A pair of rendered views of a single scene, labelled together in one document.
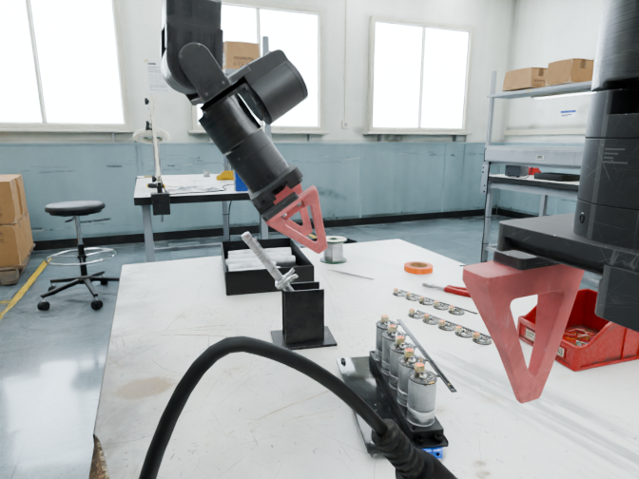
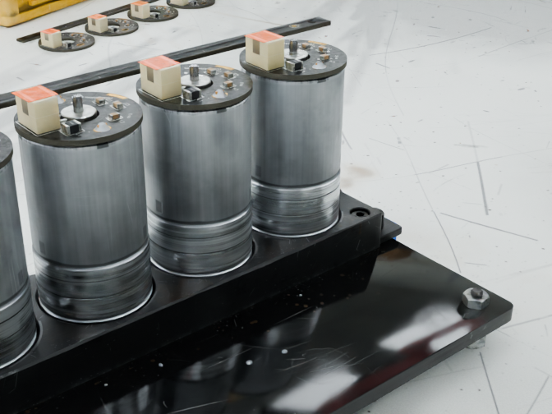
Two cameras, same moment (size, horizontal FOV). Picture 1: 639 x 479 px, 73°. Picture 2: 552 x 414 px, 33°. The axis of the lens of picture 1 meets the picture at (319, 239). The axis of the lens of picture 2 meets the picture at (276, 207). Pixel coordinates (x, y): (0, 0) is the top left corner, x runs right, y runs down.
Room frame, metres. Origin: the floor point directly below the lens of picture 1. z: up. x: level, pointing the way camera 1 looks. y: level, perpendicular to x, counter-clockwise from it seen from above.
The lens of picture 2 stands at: (0.46, 0.08, 0.88)
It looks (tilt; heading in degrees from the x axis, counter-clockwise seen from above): 28 degrees down; 237
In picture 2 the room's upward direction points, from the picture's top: 1 degrees clockwise
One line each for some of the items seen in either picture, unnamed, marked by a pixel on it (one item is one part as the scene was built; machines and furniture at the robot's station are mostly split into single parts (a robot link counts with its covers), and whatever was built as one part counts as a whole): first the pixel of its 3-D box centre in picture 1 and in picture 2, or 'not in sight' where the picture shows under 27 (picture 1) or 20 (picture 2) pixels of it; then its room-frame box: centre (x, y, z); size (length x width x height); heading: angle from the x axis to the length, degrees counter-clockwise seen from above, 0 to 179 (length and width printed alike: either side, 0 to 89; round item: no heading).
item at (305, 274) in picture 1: (262, 262); not in sight; (0.85, 0.12, 0.77); 0.24 x 0.16 x 0.04; 14
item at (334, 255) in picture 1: (333, 249); not in sight; (0.95, -0.03, 0.78); 0.06 x 0.06 x 0.05
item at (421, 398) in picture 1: (421, 400); (291, 152); (0.34, -0.09, 0.79); 0.02 x 0.02 x 0.05
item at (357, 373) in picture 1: (383, 398); (144, 385); (0.40, -0.07, 0.76); 0.16 x 0.07 x 0.01; 8
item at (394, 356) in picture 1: (401, 369); (89, 223); (0.40, -0.08, 0.79); 0.02 x 0.02 x 0.05
